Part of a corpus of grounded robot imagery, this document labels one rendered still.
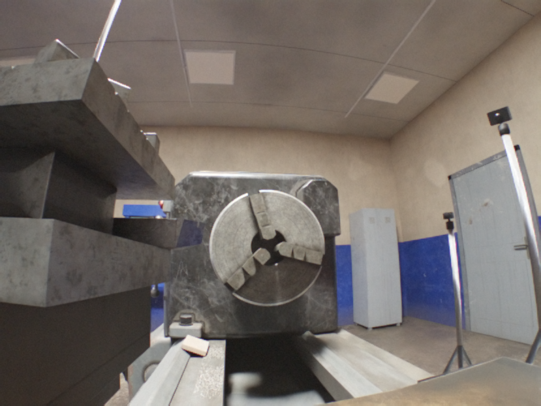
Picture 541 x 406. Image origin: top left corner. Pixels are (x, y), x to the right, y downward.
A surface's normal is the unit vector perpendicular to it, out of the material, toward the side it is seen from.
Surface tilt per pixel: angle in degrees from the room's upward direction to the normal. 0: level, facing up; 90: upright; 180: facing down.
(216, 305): 90
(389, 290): 90
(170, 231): 90
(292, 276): 90
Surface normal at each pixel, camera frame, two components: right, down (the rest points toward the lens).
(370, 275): 0.14, -0.25
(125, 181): 0.01, 0.97
